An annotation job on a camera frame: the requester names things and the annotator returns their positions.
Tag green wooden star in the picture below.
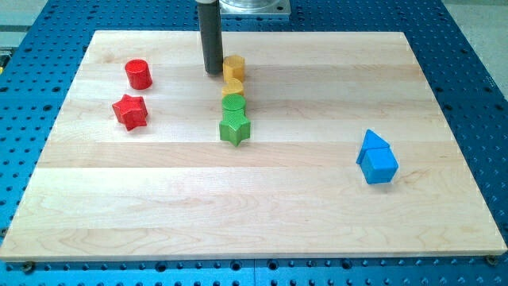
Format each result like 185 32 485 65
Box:
219 110 251 146

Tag red wooden star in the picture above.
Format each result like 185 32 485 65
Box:
112 94 148 131

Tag green wooden cylinder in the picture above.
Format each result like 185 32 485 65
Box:
221 94 246 111

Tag yellow wooden cylinder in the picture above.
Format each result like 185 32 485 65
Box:
221 78 244 97

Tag yellow wooden hexagon block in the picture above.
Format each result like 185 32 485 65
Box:
223 55 245 82

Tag light wooden board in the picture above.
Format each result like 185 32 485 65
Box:
1 30 506 261

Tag blue wooden triangle block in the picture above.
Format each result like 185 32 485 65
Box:
356 129 391 164

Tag blue wooden cube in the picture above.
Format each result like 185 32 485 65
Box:
356 148 398 184

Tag red wooden cylinder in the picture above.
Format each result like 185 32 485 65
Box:
125 59 152 90

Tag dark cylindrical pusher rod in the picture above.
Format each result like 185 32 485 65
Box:
196 0 223 75

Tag blue perforated metal table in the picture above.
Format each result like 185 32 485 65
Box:
1 1 507 285

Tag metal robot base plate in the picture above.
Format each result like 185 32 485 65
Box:
219 0 291 17

